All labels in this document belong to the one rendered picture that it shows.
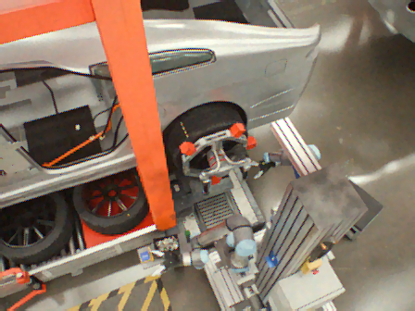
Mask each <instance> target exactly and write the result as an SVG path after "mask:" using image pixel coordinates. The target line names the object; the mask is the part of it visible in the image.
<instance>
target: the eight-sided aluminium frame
mask: <svg viewBox="0 0 415 311"><path fill-rule="evenodd" d="M217 137H219V138H217ZM215 138H217V139H215ZM212 139H213V140H212ZM226 140H232V141H236V142H238V143H240V144H241V145H242V146H243V147H245V149H246V147H247V143H248V140H247V138H246V136H245V135H243V134H242V135H241V136H240V137H239V138H236V137H233V135H232V132H231V131H222V132H218V133H216V134H212V135H209V136H206V137H203V138H202V139H200V140H198V141H197V142H196V143H195V149H196V151H195V152H194V153H193V154H192V155H182V168H183V172H184V174H185V176H193V177H197V178H198V176H199V175H200V173H202V172H208V171H210V170H211V168H206V169H197V168H190V164H189V161H190V160H191V159H192V158H193V157H195V156H196V155H197V154H198V153H199V152H200V151H202V150H203V149H204V148H205V147H207V146H209V145H212V144H214V143H219V142H221V141H226ZM242 157H244V154H240V155H232V156H231V157H230V158H229V159H230V160H231V161H239V160H240V159H242Z"/></svg>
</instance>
